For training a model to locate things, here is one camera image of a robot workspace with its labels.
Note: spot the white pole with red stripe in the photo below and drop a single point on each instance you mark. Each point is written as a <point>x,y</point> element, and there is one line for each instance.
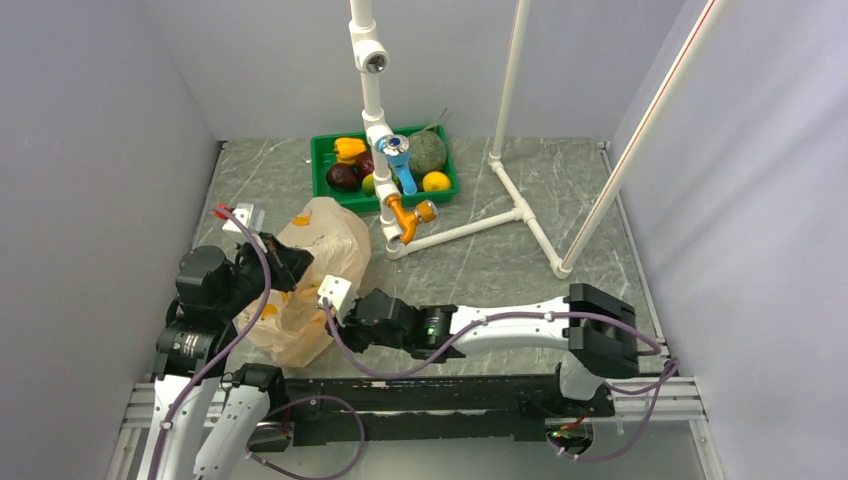
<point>697,34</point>

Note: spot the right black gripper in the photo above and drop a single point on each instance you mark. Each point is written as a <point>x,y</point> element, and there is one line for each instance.
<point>347,333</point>

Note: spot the translucent orange plastic bag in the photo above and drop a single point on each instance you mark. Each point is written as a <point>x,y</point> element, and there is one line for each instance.
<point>291,331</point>

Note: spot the green fake melon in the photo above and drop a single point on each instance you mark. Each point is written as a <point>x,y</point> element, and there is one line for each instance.
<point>428,153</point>

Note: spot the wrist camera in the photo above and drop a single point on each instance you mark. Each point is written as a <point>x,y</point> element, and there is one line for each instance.
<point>239,220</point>
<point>338,294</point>

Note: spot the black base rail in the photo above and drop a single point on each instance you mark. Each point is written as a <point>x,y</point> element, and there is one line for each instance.
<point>521,407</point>

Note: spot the green fake fruit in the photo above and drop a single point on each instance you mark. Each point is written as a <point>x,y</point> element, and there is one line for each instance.
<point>368,185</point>

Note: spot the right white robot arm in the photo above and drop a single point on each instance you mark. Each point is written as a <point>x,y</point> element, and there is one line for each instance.
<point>594,331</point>

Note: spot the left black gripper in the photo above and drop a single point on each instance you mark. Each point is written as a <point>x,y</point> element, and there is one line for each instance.
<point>288,263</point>

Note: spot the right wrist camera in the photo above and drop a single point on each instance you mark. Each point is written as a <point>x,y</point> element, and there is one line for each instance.
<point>338,294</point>

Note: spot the yellow fake lemon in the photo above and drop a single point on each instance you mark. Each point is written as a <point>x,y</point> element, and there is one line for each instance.
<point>436,181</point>

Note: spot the dark red fake apple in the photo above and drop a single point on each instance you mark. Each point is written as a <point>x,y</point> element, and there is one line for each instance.
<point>343,177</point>

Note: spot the yellow fake bell pepper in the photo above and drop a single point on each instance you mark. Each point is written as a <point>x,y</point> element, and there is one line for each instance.
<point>348,149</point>

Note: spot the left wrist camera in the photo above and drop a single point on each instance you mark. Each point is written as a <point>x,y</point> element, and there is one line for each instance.
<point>239,220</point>

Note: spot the white PVC pipe frame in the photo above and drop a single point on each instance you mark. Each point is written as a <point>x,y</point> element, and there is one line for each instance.
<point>371,59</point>

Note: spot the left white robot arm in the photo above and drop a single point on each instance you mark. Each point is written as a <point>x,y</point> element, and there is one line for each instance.
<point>189,365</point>

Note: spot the dark red fruit in tray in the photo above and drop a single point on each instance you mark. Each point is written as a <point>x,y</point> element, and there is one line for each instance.
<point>364,164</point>

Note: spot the blue tap handle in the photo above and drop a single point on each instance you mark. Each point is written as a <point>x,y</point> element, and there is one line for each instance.
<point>396,149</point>

